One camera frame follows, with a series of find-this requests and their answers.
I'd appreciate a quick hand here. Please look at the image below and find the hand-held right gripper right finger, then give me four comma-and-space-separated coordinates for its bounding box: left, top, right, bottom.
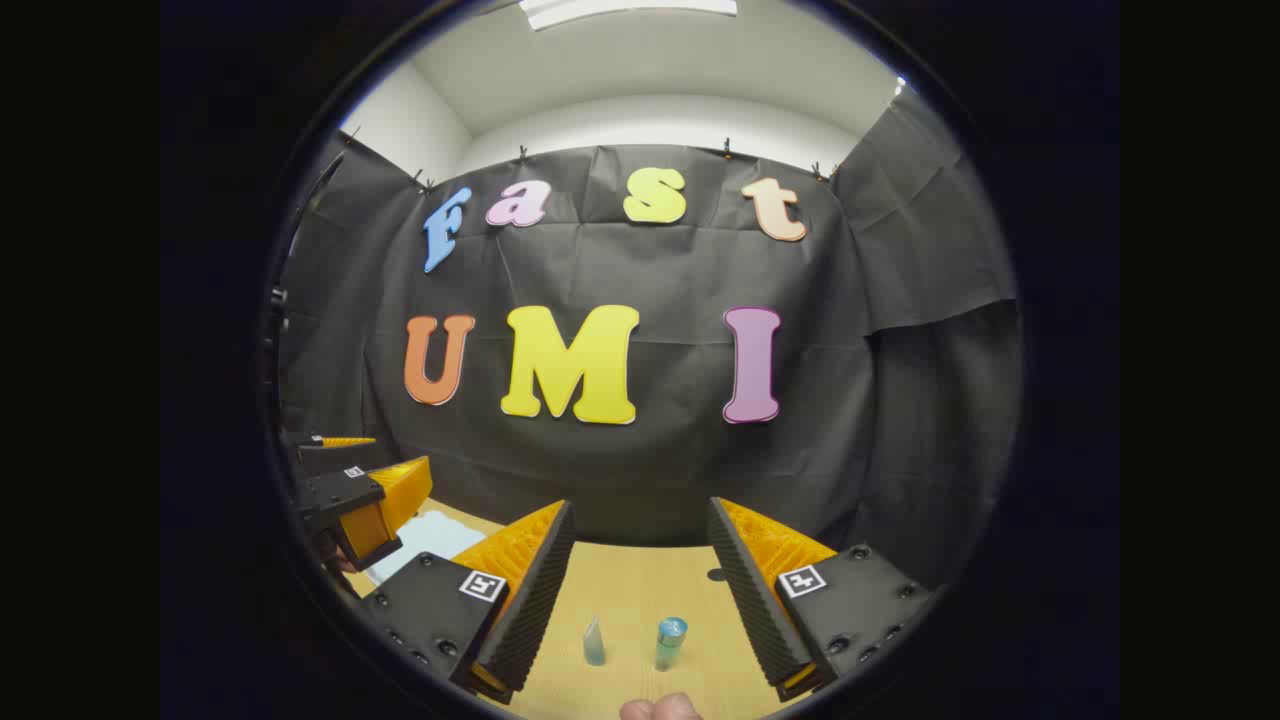
706, 496, 936, 703

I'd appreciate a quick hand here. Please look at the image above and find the black backdrop cloth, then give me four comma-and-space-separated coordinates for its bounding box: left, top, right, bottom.
270, 85, 1023, 591

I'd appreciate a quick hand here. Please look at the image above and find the small light blue suitcase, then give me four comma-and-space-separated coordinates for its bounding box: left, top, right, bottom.
365, 510, 488, 587

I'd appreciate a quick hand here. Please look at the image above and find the blue cylindrical bottle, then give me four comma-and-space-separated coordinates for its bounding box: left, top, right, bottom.
654, 616, 689, 673

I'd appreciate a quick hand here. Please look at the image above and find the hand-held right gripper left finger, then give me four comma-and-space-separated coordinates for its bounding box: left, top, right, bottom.
362, 498, 577, 705

